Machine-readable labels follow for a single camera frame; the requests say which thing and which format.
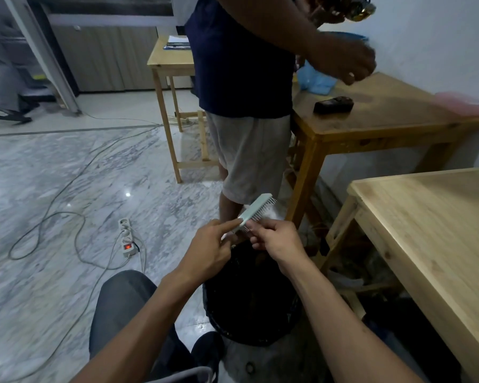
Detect grey floor cable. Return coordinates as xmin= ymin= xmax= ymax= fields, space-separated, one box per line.
xmin=7 ymin=123 xmax=162 ymax=272

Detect person's left forearm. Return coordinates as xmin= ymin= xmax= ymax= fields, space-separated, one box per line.
xmin=71 ymin=271 xmax=208 ymax=383

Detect grey trash bin black liner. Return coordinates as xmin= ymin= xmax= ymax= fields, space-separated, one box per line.
xmin=202 ymin=239 xmax=304 ymax=383

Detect wood grain kitchen cabinet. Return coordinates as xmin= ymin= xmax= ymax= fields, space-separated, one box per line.
xmin=47 ymin=3 xmax=192 ymax=93

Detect small light wooden table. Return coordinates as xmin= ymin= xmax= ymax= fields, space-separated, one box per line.
xmin=146 ymin=34 xmax=220 ymax=184

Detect person's left hand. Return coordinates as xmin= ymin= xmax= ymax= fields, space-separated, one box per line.
xmin=179 ymin=218 xmax=243 ymax=287

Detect dark brown wooden table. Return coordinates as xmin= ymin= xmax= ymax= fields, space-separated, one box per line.
xmin=285 ymin=71 xmax=479 ymax=236

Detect yellow toy car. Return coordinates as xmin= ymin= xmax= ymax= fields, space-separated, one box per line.
xmin=323 ymin=0 xmax=377 ymax=22

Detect white power strip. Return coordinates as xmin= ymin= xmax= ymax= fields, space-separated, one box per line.
xmin=118 ymin=218 xmax=139 ymax=259

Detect person's right hand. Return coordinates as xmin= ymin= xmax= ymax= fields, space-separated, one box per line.
xmin=247 ymin=219 xmax=312 ymax=272

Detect blue plastic tray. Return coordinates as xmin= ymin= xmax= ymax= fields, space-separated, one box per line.
xmin=296 ymin=61 xmax=338 ymax=96

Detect person's left leg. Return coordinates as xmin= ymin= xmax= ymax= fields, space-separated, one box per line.
xmin=88 ymin=270 xmax=196 ymax=383

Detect pink plastic box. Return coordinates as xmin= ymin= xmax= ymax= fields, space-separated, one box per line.
xmin=434 ymin=90 xmax=479 ymax=118

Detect person's right forearm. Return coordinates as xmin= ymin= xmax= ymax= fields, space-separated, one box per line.
xmin=287 ymin=255 xmax=424 ymax=383

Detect person's black shoe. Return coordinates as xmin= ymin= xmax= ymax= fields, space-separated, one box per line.
xmin=191 ymin=331 xmax=226 ymax=383

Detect grey refrigerator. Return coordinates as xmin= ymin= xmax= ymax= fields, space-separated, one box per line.
xmin=0 ymin=0 xmax=82 ymax=116

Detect papers with pen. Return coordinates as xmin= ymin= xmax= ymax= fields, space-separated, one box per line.
xmin=163 ymin=35 xmax=192 ymax=51

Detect black toy device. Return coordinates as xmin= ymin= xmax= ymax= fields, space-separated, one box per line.
xmin=313 ymin=96 xmax=355 ymax=115

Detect clear container blue lid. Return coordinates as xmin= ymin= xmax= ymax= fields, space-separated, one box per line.
xmin=323 ymin=30 xmax=370 ymax=43

